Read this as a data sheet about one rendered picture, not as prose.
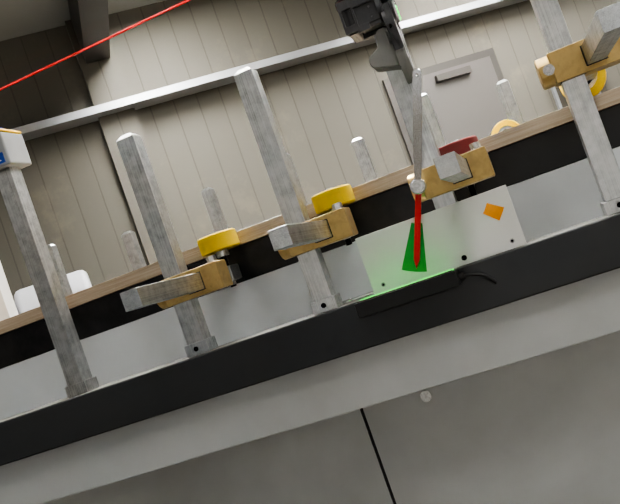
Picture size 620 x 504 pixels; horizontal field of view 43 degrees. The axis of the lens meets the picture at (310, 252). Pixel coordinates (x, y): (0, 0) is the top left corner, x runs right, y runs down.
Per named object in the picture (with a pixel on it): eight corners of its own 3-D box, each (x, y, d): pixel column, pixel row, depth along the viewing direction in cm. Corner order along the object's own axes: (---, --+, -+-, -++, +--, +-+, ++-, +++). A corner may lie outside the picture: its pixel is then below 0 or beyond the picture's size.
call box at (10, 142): (11, 166, 147) (-2, 127, 147) (-19, 179, 149) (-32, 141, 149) (34, 167, 154) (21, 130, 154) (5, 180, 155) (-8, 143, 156)
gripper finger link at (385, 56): (381, 94, 124) (362, 39, 124) (417, 79, 123) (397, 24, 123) (378, 91, 121) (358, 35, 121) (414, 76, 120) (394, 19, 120)
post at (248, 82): (342, 327, 135) (249, 63, 136) (324, 333, 135) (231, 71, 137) (347, 324, 138) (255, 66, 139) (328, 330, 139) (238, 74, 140)
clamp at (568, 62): (633, 53, 119) (621, 22, 119) (545, 88, 122) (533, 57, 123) (627, 60, 125) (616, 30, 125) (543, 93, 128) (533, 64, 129)
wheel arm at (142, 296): (145, 311, 117) (136, 283, 117) (126, 318, 117) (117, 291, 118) (244, 281, 159) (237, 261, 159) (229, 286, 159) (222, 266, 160)
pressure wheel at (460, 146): (496, 191, 139) (474, 130, 139) (453, 207, 141) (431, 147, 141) (497, 192, 147) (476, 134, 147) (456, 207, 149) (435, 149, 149)
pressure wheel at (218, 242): (259, 277, 156) (240, 222, 156) (225, 289, 152) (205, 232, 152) (242, 284, 163) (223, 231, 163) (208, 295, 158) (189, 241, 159)
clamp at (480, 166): (495, 175, 126) (484, 145, 126) (415, 204, 129) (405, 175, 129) (496, 176, 131) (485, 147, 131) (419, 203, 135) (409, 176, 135)
